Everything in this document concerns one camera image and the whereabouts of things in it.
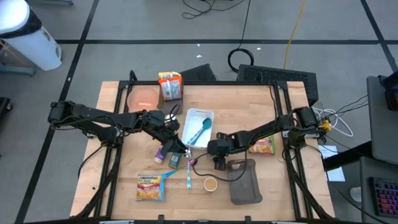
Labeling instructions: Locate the black coiled floor cable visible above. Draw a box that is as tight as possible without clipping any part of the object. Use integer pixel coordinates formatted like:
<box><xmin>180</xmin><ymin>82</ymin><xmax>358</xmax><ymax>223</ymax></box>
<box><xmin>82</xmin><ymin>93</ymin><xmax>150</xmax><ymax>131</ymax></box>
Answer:
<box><xmin>227</xmin><ymin>0</ymin><xmax>255</xmax><ymax>74</ymax></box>

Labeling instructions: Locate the pink green ramen packet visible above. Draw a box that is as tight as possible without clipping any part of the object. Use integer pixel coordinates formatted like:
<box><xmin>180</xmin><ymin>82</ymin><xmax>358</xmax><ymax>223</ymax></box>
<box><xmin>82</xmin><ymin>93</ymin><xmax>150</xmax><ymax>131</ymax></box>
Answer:
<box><xmin>248</xmin><ymin>135</ymin><xmax>277</xmax><ymax>156</ymax></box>

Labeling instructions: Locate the white cable bundle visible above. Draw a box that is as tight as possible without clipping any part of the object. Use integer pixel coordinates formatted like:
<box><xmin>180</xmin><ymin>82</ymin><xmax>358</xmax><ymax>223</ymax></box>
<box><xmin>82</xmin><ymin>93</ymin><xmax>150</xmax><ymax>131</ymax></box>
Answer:
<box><xmin>312</xmin><ymin>107</ymin><xmax>354</xmax><ymax>138</ymax></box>

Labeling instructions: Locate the white trash can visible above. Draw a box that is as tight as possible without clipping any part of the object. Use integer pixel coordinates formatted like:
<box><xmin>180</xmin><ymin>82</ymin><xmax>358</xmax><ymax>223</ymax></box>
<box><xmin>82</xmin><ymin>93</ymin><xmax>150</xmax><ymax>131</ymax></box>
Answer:
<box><xmin>0</xmin><ymin>0</ymin><xmax>63</xmax><ymax>72</ymax></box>

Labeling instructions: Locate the black perforated computer case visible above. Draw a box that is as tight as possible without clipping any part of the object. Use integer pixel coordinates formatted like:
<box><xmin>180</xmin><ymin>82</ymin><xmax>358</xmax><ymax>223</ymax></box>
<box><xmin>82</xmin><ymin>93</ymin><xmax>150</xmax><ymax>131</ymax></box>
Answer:
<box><xmin>236</xmin><ymin>63</ymin><xmax>320</xmax><ymax>106</ymax></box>

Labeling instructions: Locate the black metal table frame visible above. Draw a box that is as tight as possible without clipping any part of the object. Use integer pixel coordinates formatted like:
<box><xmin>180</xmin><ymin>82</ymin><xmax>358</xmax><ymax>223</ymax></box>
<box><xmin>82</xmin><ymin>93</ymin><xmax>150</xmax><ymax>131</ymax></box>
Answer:
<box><xmin>70</xmin><ymin>70</ymin><xmax>336</xmax><ymax>224</ymax></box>

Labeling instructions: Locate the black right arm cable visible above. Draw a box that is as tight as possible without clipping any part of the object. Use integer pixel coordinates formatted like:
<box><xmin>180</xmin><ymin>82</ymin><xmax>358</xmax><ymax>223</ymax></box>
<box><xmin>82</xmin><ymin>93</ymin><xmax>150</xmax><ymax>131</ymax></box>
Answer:
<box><xmin>191</xmin><ymin>149</ymin><xmax>249</xmax><ymax>184</ymax></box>

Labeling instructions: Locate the backlit keyboard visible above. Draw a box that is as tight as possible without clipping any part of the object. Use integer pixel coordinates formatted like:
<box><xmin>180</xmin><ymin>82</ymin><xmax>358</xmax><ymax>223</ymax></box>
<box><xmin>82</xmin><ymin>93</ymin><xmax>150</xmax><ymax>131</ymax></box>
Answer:
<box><xmin>369</xmin><ymin>176</ymin><xmax>398</xmax><ymax>218</ymax></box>

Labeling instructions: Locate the teal white toothbrush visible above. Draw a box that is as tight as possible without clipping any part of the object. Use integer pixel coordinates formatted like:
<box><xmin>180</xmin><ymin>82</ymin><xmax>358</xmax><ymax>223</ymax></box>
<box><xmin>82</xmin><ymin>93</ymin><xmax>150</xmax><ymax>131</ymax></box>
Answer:
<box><xmin>185</xmin><ymin>161</ymin><xmax>192</xmax><ymax>190</ymax></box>

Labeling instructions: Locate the yellow snack packet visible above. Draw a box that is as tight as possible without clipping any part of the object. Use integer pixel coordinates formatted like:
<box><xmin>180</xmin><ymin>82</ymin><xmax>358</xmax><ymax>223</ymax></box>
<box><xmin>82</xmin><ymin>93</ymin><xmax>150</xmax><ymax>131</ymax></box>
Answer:
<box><xmin>157</xmin><ymin>71</ymin><xmax>183</xmax><ymax>81</ymax></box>

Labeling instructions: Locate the white computer mouse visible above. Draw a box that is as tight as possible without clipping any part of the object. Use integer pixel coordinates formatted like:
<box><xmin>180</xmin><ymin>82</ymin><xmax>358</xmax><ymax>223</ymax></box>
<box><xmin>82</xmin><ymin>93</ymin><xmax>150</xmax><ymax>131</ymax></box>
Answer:
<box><xmin>349</xmin><ymin>186</ymin><xmax>363</xmax><ymax>203</ymax></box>

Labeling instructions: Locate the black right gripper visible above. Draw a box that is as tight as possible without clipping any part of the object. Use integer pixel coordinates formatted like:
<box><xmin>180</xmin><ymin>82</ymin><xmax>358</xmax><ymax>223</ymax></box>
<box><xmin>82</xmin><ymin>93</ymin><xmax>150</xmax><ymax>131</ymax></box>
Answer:
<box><xmin>206</xmin><ymin>132</ymin><xmax>236</xmax><ymax>171</ymax></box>

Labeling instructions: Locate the gray translucent plastic bin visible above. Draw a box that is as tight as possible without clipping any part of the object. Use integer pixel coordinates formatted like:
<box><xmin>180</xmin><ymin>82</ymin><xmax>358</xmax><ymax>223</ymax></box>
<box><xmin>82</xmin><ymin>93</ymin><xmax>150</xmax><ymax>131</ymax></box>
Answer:
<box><xmin>226</xmin><ymin>157</ymin><xmax>264</xmax><ymax>205</ymax></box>

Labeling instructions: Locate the white plastic bin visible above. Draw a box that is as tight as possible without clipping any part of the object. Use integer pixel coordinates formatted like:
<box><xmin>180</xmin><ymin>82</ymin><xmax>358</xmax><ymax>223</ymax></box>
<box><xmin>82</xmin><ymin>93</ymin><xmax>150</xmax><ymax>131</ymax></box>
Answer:
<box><xmin>181</xmin><ymin>108</ymin><xmax>215</xmax><ymax>149</ymax></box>

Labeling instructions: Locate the green label spice jar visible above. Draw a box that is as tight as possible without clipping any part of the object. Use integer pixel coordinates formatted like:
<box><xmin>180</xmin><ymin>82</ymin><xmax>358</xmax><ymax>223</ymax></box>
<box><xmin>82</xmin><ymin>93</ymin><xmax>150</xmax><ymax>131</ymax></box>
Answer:
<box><xmin>168</xmin><ymin>152</ymin><xmax>183</xmax><ymax>169</ymax></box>

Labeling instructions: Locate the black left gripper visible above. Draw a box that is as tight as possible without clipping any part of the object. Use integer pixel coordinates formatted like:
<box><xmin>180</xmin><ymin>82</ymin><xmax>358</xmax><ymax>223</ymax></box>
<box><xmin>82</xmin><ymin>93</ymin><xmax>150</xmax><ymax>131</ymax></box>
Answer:
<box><xmin>141</xmin><ymin>109</ymin><xmax>188</xmax><ymax>156</ymax></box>

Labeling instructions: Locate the furikake jar gold lid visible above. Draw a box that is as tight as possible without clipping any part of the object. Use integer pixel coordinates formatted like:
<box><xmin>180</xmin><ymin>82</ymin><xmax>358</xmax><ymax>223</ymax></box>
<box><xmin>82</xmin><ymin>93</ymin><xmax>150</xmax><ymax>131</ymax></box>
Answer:
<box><xmin>203</xmin><ymin>176</ymin><xmax>218</xmax><ymax>192</ymax></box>

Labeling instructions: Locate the purple label spice jar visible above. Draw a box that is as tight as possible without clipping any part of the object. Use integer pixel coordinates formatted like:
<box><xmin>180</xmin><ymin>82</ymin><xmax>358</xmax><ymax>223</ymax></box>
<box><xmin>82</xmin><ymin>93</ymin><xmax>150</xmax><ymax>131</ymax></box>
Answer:
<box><xmin>153</xmin><ymin>147</ymin><xmax>165</xmax><ymax>165</ymax></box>

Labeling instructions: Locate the pink plastic bowl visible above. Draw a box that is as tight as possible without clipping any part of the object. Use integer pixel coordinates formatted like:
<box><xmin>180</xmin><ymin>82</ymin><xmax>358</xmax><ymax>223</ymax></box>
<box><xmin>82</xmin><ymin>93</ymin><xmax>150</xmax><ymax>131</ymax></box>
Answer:
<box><xmin>126</xmin><ymin>86</ymin><xmax>162</xmax><ymax>113</ymax></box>

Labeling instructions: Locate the yellow floor cable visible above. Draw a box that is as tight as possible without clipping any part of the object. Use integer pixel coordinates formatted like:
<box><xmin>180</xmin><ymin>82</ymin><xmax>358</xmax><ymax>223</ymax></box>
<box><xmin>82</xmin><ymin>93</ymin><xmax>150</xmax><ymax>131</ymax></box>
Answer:
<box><xmin>283</xmin><ymin>0</ymin><xmax>308</xmax><ymax>70</ymax></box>

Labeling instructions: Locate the white paper sheet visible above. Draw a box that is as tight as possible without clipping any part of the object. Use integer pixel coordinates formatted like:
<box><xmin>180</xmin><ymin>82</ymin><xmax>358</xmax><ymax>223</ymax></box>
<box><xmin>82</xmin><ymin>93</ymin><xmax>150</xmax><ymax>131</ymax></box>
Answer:
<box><xmin>318</xmin><ymin>144</ymin><xmax>346</xmax><ymax>183</ymax></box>

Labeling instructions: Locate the blue striped toothbrush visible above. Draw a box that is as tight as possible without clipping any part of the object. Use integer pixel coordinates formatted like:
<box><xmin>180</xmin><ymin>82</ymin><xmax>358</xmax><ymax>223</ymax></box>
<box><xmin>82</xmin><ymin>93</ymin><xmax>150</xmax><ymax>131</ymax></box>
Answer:
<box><xmin>187</xmin><ymin>117</ymin><xmax>213</xmax><ymax>146</ymax></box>

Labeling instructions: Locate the blue ramen noodle packet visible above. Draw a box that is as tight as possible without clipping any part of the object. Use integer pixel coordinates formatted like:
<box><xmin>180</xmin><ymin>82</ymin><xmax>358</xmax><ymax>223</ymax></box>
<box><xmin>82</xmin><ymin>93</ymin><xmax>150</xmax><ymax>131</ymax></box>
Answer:
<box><xmin>136</xmin><ymin>173</ymin><xmax>165</xmax><ymax>202</ymax></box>

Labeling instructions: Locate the gray desk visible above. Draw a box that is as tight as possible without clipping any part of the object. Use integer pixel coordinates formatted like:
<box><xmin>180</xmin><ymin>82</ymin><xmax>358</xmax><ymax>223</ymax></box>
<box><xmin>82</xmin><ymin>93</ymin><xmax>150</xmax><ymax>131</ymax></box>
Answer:
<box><xmin>359</xmin><ymin>155</ymin><xmax>398</xmax><ymax>224</ymax></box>
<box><xmin>366</xmin><ymin>74</ymin><xmax>398</xmax><ymax>166</ymax></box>

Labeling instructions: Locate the bright orange snack bag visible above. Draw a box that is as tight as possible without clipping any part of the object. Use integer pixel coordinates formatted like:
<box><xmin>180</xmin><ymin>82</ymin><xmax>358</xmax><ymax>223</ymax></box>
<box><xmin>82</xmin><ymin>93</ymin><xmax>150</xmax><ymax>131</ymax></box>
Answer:
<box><xmin>158</xmin><ymin>77</ymin><xmax>183</xmax><ymax>101</ymax></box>

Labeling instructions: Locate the black equipment case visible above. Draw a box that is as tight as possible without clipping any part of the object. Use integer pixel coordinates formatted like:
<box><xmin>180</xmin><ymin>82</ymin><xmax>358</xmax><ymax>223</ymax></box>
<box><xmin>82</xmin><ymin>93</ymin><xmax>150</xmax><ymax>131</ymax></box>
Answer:
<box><xmin>179</xmin><ymin>63</ymin><xmax>218</xmax><ymax>83</ymax></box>

